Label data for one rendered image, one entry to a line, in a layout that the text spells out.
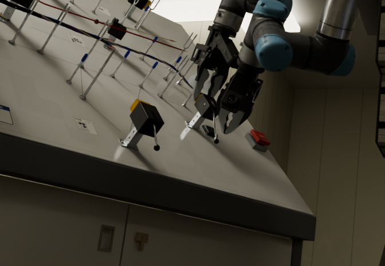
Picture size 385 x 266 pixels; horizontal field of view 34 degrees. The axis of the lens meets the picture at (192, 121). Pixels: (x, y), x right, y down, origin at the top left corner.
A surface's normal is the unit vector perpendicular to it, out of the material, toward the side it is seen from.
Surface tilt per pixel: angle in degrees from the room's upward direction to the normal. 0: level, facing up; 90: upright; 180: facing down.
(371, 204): 90
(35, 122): 45
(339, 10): 121
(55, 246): 90
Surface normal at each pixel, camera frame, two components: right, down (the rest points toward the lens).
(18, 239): 0.66, -0.10
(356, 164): -0.38, -0.27
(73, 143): 0.56, -0.75
